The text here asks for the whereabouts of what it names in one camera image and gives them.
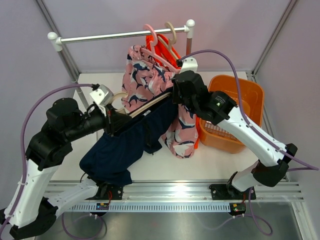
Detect cream hanger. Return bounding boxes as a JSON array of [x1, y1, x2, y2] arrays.
[[109, 91, 172, 119]]

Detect navy blue shorts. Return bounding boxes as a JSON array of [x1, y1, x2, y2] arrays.
[[79, 97, 178, 187]]

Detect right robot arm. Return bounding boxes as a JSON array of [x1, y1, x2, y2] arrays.
[[172, 70, 297, 199]]

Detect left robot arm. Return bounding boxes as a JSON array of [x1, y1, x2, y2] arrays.
[[0, 98, 132, 240]]

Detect pink shark print shorts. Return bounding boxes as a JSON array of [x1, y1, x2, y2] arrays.
[[121, 44, 200, 160]]

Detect beige plastic hanger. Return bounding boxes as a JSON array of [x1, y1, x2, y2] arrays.
[[157, 21, 180, 68]]

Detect pink plastic hanger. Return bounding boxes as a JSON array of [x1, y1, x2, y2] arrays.
[[143, 22, 180, 73]]

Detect orange shorts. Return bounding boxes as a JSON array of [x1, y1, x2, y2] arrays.
[[145, 34, 200, 150]]

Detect orange plastic basket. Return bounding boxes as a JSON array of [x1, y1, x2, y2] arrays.
[[198, 74, 265, 154]]

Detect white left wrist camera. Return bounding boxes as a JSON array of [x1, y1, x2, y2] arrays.
[[89, 84, 115, 111]]

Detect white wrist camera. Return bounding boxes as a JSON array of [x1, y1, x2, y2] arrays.
[[176, 57, 198, 75], [89, 84, 115, 111]]

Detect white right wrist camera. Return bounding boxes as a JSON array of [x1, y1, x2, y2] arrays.
[[176, 57, 198, 75]]

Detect clothes rack with metal rail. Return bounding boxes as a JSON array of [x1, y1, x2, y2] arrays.
[[47, 19, 196, 121]]

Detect white slotted cable duct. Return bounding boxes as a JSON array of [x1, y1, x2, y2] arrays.
[[68, 202, 231, 213]]

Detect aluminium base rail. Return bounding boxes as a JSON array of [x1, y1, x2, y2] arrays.
[[44, 178, 305, 203]]

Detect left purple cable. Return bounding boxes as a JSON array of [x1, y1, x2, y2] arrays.
[[0, 83, 108, 237]]

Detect purple cable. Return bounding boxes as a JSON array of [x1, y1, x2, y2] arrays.
[[0, 83, 108, 237], [176, 49, 320, 237]]

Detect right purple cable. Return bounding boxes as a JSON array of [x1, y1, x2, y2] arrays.
[[176, 49, 320, 237]]

